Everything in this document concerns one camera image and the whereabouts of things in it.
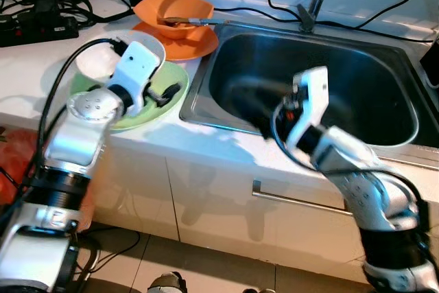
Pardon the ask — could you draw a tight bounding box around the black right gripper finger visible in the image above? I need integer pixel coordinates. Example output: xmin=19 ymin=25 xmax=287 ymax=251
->
xmin=229 ymin=78 xmax=289 ymax=106

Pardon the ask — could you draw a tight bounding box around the green plate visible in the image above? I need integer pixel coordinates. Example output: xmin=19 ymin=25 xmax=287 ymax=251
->
xmin=69 ymin=60 xmax=190 ymax=131

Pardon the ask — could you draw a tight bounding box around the white bowl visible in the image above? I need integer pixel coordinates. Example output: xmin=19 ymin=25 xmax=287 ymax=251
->
xmin=75 ymin=30 xmax=167 ymax=82

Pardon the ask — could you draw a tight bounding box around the orange plate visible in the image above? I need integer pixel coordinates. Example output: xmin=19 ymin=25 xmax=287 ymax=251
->
xmin=130 ymin=22 xmax=220 ymax=61

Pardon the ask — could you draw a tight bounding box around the orange bowl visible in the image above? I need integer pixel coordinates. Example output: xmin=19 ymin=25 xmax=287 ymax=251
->
xmin=133 ymin=0 xmax=215 ymax=40

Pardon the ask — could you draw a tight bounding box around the black power strip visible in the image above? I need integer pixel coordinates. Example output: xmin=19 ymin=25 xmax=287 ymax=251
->
xmin=0 ymin=12 xmax=80 ymax=48

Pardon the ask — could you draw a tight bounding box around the stainless steel sink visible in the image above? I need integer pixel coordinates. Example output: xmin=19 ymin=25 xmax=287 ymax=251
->
xmin=180 ymin=22 xmax=439 ymax=172

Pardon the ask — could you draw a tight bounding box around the red plastic bag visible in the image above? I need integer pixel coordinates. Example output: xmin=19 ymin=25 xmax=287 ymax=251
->
xmin=0 ymin=128 xmax=100 ymax=233

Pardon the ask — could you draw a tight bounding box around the grey robot right foot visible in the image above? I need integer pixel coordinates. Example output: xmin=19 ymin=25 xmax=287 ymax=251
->
xmin=240 ymin=285 xmax=276 ymax=293

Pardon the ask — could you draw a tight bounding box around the grey robot foot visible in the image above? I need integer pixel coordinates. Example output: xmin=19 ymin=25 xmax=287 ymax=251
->
xmin=147 ymin=272 xmax=189 ymax=293
xmin=240 ymin=285 xmax=276 ymax=293

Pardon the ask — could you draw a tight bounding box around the grey robot left foot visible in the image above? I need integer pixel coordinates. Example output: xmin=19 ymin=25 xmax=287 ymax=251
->
xmin=147 ymin=272 xmax=189 ymax=293

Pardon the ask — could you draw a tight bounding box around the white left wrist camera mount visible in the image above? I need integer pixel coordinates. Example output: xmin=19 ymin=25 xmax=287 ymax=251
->
xmin=110 ymin=41 xmax=164 ymax=114

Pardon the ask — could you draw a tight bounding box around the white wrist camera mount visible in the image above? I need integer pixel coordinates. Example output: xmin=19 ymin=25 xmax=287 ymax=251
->
xmin=287 ymin=66 xmax=331 ymax=150
xmin=110 ymin=41 xmax=164 ymax=114

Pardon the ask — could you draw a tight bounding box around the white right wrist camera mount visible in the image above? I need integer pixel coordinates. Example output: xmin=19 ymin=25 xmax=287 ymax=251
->
xmin=287 ymin=66 xmax=331 ymax=150

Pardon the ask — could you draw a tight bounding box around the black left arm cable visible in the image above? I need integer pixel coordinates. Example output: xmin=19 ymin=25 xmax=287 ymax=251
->
xmin=38 ymin=37 xmax=115 ymax=172

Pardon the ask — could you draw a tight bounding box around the thin black counter cable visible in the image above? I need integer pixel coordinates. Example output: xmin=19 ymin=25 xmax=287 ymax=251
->
xmin=213 ymin=5 xmax=303 ymax=25

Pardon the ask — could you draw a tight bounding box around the long metal cabinet handle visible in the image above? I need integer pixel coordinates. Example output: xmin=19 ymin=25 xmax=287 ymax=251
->
xmin=251 ymin=180 xmax=348 ymax=215

